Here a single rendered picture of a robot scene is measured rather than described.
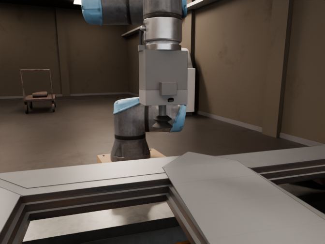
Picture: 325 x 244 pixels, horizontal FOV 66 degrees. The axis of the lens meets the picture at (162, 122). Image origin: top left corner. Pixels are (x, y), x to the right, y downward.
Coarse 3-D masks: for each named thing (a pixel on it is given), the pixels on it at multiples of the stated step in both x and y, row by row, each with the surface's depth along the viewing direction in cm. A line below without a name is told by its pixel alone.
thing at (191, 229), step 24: (264, 168) 55; (288, 168) 57; (312, 168) 58; (24, 192) 44; (48, 192) 44; (72, 192) 45; (96, 192) 46; (120, 192) 46; (144, 192) 48; (168, 192) 49; (288, 192) 44; (24, 216) 41; (48, 216) 43; (0, 240) 33; (192, 240) 36
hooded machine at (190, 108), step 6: (186, 48) 602; (192, 72) 585; (192, 78) 588; (192, 84) 591; (192, 90) 594; (192, 96) 597; (192, 102) 600; (186, 108) 597; (192, 108) 603; (186, 114) 605
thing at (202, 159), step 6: (180, 156) 61; (186, 156) 61; (192, 156) 61; (198, 156) 61; (204, 156) 61; (210, 156) 61; (216, 156) 61; (174, 162) 57; (180, 162) 57; (186, 162) 57; (192, 162) 57; (198, 162) 57; (204, 162) 57; (210, 162) 57; (216, 162) 57
